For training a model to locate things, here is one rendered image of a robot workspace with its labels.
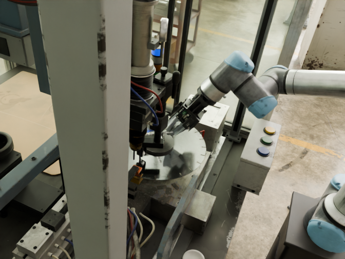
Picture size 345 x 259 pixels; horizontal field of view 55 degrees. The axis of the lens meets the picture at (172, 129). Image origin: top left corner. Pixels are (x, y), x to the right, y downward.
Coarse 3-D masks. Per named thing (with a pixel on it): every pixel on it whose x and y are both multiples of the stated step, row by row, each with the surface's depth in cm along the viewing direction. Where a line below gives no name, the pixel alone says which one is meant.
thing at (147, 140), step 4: (156, 132) 98; (156, 136) 99; (160, 136) 100; (144, 140) 101; (148, 140) 101; (152, 140) 102; (156, 140) 100; (160, 140) 101; (144, 144) 101; (148, 144) 101; (152, 144) 101; (156, 144) 101; (160, 144) 101; (144, 148) 104; (160, 148) 102
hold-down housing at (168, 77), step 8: (160, 72) 87; (168, 72) 89; (160, 80) 86; (168, 80) 87; (168, 88) 88; (168, 96) 90; (152, 120) 95; (160, 120) 94; (152, 128) 97; (160, 128) 95
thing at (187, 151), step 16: (192, 128) 121; (176, 144) 113; (192, 144) 114; (128, 160) 105; (144, 160) 105; (160, 160) 106; (176, 160) 107; (192, 160) 108; (144, 176) 100; (160, 176) 101; (176, 176) 102
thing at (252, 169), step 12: (264, 120) 138; (252, 132) 131; (276, 132) 133; (252, 144) 125; (276, 144) 127; (252, 156) 120; (240, 168) 122; (252, 168) 120; (264, 168) 118; (240, 180) 125; (252, 180) 123; (264, 180) 122; (252, 192) 126
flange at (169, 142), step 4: (148, 132) 115; (152, 132) 115; (148, 136) 113; (152, 136) 111; (164, 136) 114; (168, 136) 114; (164, 140) 111; (168, 140) 113; (172, 140) 113; (164, 144) 111; (168, 144) 111; (172, 144) 111; (148, 148) 109; (152, 148) 109; (156, 148) 109; (164, 148) 109; (168, 148) 110; (172, 148) 111; (148, 152) 109; (152, 152) 108; (156, 152) 108; (160, 152) 108; (164, 152) 108
